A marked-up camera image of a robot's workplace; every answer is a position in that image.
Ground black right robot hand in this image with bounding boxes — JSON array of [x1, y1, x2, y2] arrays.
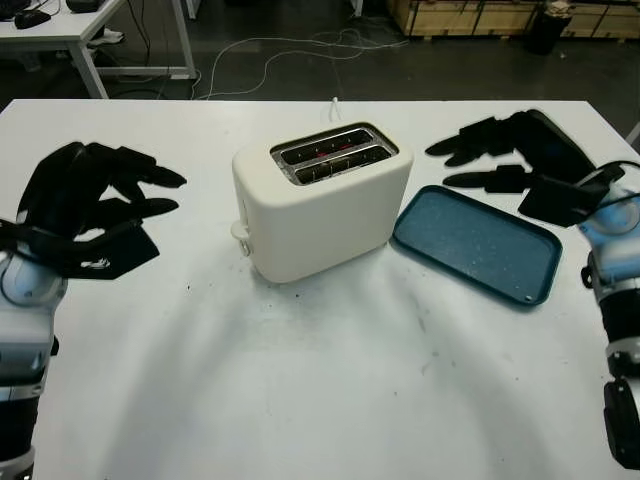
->
[[424, 108, 599, 194]]

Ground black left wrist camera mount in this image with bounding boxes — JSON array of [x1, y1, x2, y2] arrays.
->
[[29, 219, 161, 284]]

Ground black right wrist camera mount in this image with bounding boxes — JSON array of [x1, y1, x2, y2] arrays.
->
[[517, 162, 626, 229]]

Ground wooden crate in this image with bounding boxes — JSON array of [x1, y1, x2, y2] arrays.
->
[[384, 0, 640, 40]]

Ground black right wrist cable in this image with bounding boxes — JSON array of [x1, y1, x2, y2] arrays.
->
[[572, 158, 640, 214]]

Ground blue rectangular tray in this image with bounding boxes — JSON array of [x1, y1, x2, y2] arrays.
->
[[390, 184, 564, 314]]

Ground white shoes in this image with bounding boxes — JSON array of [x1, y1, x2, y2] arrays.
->
[[88, 28, 124, 47]]

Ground white office desk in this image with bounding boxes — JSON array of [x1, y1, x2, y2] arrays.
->
[[0, 0, 197, 100]]

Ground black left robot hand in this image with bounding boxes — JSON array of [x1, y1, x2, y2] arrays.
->
[[17, 141, 189, 251]]

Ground white table frame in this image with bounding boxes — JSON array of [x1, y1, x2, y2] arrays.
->
[[185, 0, 364, 21]]

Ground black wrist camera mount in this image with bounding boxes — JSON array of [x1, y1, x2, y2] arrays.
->
[[517, 162, 626, 229], [29, 219, 161, 284]]

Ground cream white two-slot toaster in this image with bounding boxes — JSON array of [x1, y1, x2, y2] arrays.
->
[[229, 121, 415, 285]]

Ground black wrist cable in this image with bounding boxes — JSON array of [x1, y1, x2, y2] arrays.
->
[[0, 214, 51, 271], [572, 158, 640, 214]]

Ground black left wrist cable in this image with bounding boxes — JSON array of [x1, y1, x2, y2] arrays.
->
[[0, 214, 51, 271]]

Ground white cable on floor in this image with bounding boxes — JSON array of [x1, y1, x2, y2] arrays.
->
[[205, 27, 409, 100]]

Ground black trash bin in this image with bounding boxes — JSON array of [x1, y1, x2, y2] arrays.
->
[[522, 0, 567, 55]]

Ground black computer mouse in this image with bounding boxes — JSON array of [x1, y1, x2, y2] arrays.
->
[[13, 10, 52, 29]]

